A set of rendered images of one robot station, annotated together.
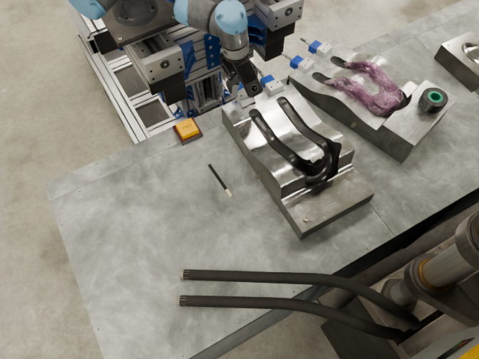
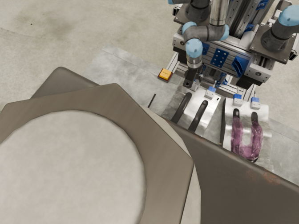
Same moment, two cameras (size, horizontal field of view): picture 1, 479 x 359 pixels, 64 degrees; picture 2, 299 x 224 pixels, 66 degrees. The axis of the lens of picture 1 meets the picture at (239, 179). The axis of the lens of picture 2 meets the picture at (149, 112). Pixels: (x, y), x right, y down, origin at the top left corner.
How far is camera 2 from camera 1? 0.56 m
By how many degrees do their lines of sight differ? 24
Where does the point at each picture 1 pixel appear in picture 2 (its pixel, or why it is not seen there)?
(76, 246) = (90, 70)
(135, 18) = (189, 16)
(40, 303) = not seen: hidden behind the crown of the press
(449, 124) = not seen: hidden behind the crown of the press
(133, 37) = (181, 22)
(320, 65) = (244, 109)
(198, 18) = (185, 36)
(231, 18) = (189, 48)
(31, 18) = not seen: outside the picture
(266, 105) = (197, 98)
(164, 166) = (142, 77)
